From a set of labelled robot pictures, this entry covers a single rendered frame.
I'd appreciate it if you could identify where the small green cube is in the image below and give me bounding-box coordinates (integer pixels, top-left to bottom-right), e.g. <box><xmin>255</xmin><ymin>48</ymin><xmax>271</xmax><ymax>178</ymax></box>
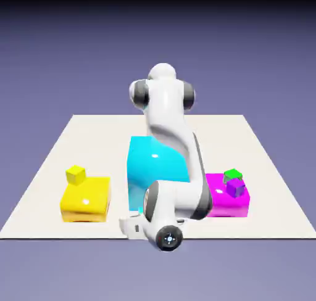
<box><xmin>223</xmin><ymin>168</ymin><xmax>243</xmax><ymax>184</ymax></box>

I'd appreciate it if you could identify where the large yellow box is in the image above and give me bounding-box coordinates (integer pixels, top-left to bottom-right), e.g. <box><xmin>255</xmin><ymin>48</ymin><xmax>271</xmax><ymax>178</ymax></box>
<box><xmin>59</xmin><ymin>176</ymin><xmax>111</xmax><ymax>223</ymax></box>

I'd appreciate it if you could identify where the large cyan box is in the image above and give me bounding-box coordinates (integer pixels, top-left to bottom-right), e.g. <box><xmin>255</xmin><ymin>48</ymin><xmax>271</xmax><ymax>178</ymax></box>
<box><xmin>126</xmin><ymin>135</ymin><xmax>191</xmax><ymax>212</ymax></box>

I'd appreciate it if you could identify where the small purple cube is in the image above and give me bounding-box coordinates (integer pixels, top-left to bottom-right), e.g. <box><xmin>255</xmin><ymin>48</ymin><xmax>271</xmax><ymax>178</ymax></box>
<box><xmin>225</xmin><ymin>178</ymin><xmax>246</xmax><ymax>199</ymax></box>

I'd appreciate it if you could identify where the large magenta box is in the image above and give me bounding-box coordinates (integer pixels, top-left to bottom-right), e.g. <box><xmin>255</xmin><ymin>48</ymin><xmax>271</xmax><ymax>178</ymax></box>
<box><xmin>205</xmin><ymin>173</ymin><xmax>251</xmax><ymax>218</ymax></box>

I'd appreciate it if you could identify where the small yellow cube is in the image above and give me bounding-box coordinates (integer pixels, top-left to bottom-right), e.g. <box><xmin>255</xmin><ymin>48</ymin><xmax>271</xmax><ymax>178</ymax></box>
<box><xmin>65</xmin><ymin>165</ymin><xmax>86</xmax><ymax>186</ymax></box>

